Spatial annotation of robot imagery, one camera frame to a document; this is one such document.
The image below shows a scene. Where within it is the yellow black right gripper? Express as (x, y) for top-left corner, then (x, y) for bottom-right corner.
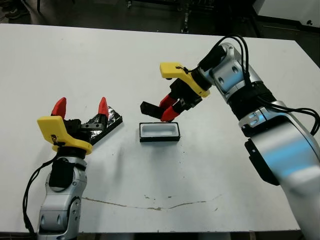
(159, 62), (211, 123)

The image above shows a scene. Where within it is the person in dark shoes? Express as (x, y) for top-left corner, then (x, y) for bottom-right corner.
(4, 0), (28, 20)

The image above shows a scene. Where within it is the white cabinet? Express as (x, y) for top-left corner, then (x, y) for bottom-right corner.
(253, 0), (320, 26)

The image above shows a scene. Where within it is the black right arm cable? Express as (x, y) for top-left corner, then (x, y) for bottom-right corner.
(214, 34), (320, 137)

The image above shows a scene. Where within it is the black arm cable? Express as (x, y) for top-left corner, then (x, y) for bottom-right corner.
(22, 159), (55, 236)
(214, 34), (320, 137)

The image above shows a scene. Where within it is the black box white lining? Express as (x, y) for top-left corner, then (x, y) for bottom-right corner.
(139, 121), (181, 143)

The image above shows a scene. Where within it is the glossy black box lid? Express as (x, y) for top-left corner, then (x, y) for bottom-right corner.
(88, 106), (125, 146)

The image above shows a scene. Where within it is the black slim camera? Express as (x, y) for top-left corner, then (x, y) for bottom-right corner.
(139, 101), (163, 121)

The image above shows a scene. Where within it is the black wheeled equipment frame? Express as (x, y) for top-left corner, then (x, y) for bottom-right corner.
(126, 0), (216, 34)

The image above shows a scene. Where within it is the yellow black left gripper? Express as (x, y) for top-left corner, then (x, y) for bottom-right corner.
(36, 96), (109, 159)

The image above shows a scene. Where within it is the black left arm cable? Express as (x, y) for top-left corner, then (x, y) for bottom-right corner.
(22, 159), (55, 236)

